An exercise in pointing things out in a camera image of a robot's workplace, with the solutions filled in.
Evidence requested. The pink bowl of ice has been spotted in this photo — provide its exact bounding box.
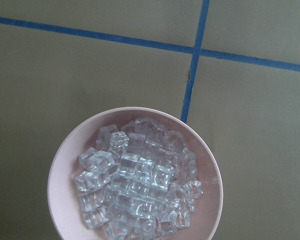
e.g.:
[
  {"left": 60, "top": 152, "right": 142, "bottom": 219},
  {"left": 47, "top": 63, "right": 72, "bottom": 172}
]
[{"left": 47, "top": 106, "right": 224, "bottom": 240}]

